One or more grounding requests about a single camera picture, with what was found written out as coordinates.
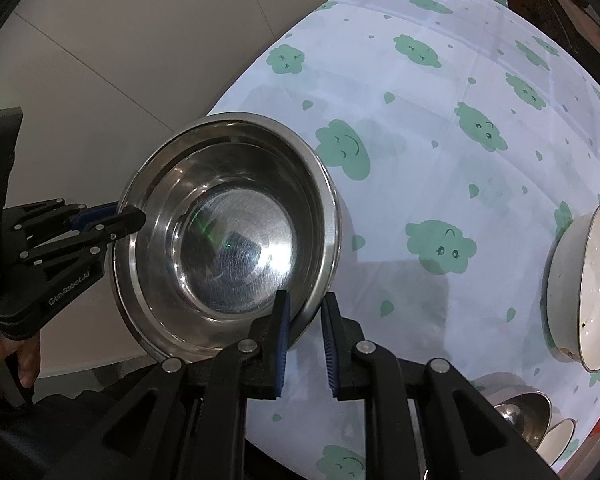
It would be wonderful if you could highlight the large steel bowl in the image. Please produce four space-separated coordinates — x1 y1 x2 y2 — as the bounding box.
290 125 349 344

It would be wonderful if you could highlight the large white enamel bowl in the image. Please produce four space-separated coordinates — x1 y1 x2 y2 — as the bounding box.
546 204 600 373

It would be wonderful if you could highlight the small white enamel bowl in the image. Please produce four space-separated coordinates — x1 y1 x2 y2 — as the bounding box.
536 418 577 466

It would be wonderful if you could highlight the small steel bowl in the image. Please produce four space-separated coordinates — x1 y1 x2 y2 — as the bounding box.
472 373 552 450

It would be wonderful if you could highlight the person's left hand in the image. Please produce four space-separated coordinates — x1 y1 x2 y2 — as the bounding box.
0 331 42 388

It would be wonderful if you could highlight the green cloud patterned tablecloth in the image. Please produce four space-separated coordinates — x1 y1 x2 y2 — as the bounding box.
215 0 600 472

